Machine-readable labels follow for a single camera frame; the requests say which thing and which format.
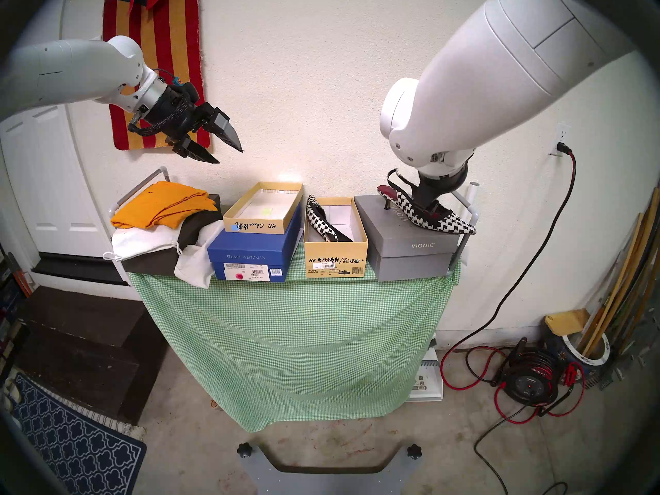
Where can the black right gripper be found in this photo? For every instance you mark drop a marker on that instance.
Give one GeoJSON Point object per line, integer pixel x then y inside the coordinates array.
{"type": "Point", "coordinates": [443, 182]}

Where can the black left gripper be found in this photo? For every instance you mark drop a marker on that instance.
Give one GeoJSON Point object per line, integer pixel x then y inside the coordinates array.
{"type": "Point", "coordinates": [178, 112]}

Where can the houndstooth slingback heel shoe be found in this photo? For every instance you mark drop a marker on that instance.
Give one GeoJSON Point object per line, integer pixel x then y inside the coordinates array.
{"type": "Point", "coordinates": [322, 223]}
{"type": "Point", "coordinates": [454, 223]}

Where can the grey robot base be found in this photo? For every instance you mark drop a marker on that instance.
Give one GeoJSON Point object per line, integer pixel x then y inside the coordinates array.
{"type": "Point", "coordinates": [330, 481]}

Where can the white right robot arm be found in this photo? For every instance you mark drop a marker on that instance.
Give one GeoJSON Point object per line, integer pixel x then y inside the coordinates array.
{"type": "Point", "coordinates": [490, 61]}

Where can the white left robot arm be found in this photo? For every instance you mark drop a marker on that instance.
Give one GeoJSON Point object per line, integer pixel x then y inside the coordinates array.
{"type": "Point", "coordinates": [62, 71]}

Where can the grey Vionic shoe box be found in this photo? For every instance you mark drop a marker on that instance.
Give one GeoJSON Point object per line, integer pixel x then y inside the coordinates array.
{"type": "Point", "coordinates": [412, 264]}

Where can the tan shoe box lid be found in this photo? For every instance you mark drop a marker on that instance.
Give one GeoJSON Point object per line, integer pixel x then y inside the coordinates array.
{"type": "Point", "coordinates": [258, 226]}

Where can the tan open shoe box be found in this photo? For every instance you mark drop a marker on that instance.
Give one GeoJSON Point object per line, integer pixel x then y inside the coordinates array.
{"type": "Point", "coordinates": [335, 264]}

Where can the blue Stuart Weitzman shoe box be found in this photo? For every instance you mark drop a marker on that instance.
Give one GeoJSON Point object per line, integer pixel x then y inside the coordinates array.
{"type": "Point", "coordinates": [242, 254]}

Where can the dark brown box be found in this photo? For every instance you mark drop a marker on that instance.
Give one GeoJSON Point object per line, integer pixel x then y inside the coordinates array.
{"type": "Point", "coordinates": [149, 264]}

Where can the white plastic pipe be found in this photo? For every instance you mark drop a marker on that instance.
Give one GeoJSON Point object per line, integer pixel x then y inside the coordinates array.
{"type": "Point", "coordinates": [473, 210]}

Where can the grey pipe rack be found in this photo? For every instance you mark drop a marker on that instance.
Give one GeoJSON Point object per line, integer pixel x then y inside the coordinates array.
{"type": "Point", "coordinates": [465, 244]}

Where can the orange folded cloth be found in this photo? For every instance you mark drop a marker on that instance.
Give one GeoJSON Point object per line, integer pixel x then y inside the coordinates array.
{"type": "Point", "coordinates": [160, 205]}

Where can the red yellow striped flag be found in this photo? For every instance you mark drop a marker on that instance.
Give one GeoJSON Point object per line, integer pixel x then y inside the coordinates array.
{"type": "Point", "coordinates": [154, 25]}

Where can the white panel door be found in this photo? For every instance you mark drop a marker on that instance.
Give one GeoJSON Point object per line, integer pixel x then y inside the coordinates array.
{"type": "Point", "coordinates": [51, 190]}

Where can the white appliance under table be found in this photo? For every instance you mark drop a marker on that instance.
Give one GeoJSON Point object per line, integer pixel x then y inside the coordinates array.
{"type": "Point", "coordinates": [428, 383]}

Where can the green checkered tablecloth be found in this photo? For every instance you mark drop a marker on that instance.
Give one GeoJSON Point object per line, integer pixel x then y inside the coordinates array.
{"type": "Point", "coordinates": [294, 344]}

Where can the bundle of wooden sticks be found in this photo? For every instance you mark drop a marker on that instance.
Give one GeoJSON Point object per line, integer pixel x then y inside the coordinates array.
{"type": "Point", "coordinates": [613, 277]}

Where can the wooden pole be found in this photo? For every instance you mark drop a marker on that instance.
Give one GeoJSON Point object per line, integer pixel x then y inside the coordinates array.
{"type": "Point", "coordinates": [626, 272]}

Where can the red plug connector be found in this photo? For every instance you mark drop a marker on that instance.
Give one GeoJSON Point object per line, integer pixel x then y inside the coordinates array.
{"type": "Point", "coordinates": [572, 374]}

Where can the blue white painted pot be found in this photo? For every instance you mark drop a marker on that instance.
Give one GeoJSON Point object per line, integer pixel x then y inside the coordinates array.
{"type": "Point", "coordinates": [593, 365]}

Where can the dark wooden step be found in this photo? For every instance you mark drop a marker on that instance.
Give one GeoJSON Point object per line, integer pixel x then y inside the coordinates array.
{"type": "Point", "coordinates": [77, 344]}

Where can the black base knob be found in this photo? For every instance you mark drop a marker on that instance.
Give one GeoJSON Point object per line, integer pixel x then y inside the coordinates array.
{"type": "Point", "coordinates": [414, 451]}
{"type": "Point", "coordinates": [246, 450]}

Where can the blue patterned rug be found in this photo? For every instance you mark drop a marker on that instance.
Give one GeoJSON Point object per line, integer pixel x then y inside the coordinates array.
{"type": "Point", "coordinates": [67, 447]}

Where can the grey table side rail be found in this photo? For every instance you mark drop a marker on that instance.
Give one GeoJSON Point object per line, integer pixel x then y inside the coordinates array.
{"type": "Point", "coordinates": [164, 171]}

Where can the white wall outlet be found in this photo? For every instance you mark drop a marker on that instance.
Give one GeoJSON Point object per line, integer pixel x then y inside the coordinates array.
{"type": "Point", "coordinates": [562, 133]}

